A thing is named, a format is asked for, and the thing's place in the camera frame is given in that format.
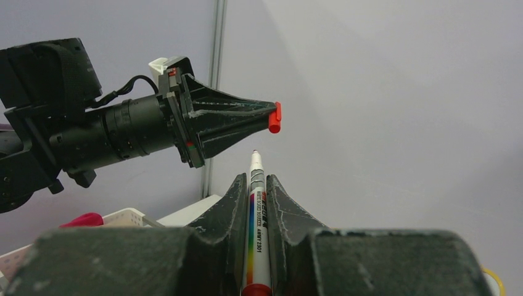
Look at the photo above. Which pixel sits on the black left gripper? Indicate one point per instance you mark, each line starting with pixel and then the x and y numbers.
pixel 222 120

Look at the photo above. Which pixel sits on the pink cloth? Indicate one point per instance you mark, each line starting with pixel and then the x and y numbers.
pixel 85 220

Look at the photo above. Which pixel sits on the red marker cap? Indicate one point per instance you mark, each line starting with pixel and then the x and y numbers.
pixel 275 118

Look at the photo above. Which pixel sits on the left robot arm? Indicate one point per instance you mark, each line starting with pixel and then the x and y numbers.
pixel 60 121

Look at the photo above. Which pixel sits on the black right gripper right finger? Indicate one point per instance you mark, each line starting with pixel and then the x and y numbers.
pixel 309 258

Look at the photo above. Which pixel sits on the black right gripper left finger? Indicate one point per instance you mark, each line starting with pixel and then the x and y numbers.
pixel 203 258

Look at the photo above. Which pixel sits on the red whiteboard marker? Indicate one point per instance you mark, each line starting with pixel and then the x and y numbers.
pixel 257 272

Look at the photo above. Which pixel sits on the white plastic basket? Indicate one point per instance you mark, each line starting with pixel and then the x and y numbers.
pixel 127 217

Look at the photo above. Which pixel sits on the yellow framed whiteboard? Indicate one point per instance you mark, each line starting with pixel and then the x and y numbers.
pixel 494 282

